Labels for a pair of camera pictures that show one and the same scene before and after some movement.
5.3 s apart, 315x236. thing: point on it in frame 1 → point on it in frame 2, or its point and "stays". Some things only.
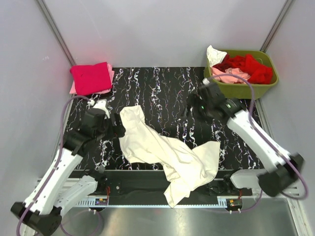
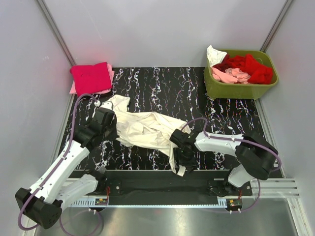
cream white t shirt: (185, 168) → (149, 130)
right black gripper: (193, 101) → (192, 164)
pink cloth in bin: (230, 78) stays
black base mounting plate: (141, 185) stays
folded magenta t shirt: (90, 78) stays
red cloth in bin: (258, 73) stays
